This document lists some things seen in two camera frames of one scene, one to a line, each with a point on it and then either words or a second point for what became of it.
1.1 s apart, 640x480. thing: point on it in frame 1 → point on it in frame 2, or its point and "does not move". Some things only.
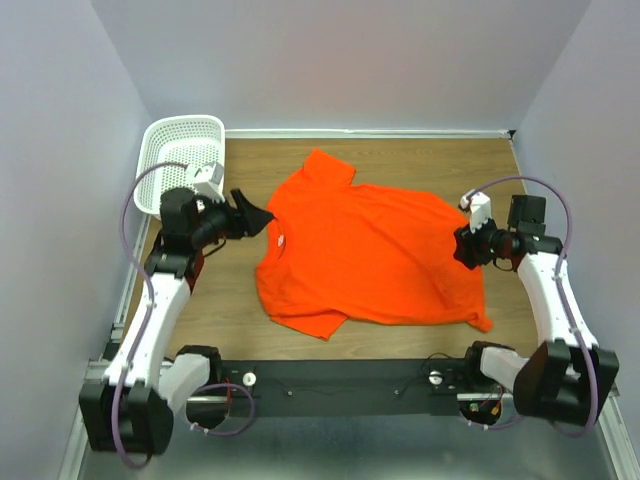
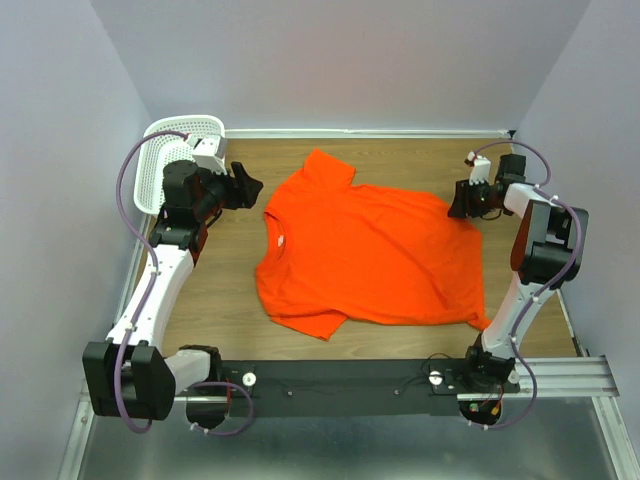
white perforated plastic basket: [178, 140] does not move
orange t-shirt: [329, 248] does not move
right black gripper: [464, 240] → [462, 192]
